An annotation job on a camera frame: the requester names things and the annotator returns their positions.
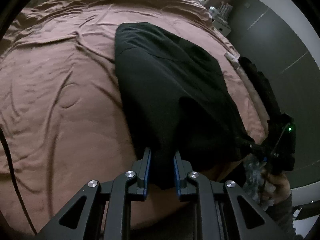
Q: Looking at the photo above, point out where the black garment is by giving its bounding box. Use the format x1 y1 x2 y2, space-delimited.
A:
115 22 254 178

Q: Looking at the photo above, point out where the person's right hand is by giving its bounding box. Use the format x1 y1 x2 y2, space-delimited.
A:
260 168 291 204

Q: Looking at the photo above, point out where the brown bed cover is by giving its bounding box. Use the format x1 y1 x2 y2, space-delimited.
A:
1 0 266 235

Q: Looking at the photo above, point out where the white bedside table right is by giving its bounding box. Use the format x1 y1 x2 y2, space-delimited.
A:
209 1 233 37

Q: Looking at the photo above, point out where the black cable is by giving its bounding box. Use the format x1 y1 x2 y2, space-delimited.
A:
0 127 37 235

